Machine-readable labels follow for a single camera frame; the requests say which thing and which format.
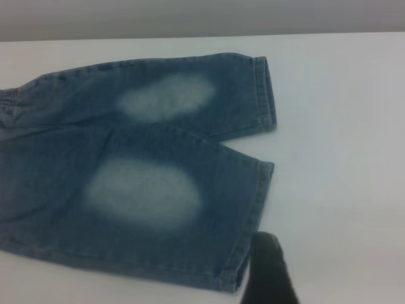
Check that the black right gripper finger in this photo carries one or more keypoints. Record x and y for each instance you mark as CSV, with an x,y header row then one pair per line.
x,y
269,275

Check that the blue denim pants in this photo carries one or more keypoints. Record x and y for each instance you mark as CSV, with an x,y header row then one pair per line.
x,y
142,142

